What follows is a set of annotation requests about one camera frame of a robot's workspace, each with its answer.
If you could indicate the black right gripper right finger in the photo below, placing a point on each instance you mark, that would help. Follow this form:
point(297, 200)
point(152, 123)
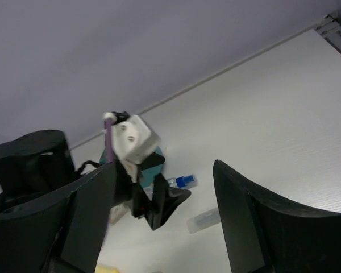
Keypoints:
point(266, 232)

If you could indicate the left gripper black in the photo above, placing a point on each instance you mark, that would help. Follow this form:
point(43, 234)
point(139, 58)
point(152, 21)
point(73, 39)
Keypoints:
point(156, 208)

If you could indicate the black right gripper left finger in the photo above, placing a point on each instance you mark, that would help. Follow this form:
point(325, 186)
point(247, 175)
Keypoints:
point(61, 231)

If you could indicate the clear spray bottle blue cap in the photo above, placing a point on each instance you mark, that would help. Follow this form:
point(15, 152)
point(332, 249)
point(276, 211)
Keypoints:
point(186, 182)

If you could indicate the clear orange-tipped highlighter body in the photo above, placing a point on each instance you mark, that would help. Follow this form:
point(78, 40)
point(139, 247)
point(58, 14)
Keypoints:
point(203, 221)

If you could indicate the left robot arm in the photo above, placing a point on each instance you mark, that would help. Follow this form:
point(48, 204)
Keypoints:
point(40, 162)

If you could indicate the teal round compartment organizer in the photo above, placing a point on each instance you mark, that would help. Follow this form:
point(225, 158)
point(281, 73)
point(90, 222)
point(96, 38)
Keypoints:
point(148, 174)

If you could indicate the white eraser in sleeve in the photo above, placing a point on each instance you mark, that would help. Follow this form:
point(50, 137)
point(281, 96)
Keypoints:
point(117, 213)

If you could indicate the yellow highlighter body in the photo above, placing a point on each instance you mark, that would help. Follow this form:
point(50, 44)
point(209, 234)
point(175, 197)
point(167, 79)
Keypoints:
point(101, 268)

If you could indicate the metal rail table edge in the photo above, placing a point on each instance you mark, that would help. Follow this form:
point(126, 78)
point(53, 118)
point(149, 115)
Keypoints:
point(137, 58)

